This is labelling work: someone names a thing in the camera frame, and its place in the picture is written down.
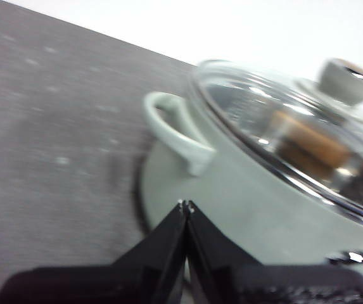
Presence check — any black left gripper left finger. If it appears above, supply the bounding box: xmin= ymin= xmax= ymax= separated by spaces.
xmin=0 ymin=199 xmax=189 ymax=304

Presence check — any glass lid with green knob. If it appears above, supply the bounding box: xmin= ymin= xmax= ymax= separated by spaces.
xmin=189 ymin=57 xmax=363 ymax=227

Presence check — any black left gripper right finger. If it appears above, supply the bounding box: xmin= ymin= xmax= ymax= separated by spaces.
xmin=186 ymin=199 xmax=363 ymax=304

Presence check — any pale green electric steamer pot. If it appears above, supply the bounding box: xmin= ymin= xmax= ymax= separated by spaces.
xmin=136 ymin=91 xmax=363 ymax=270

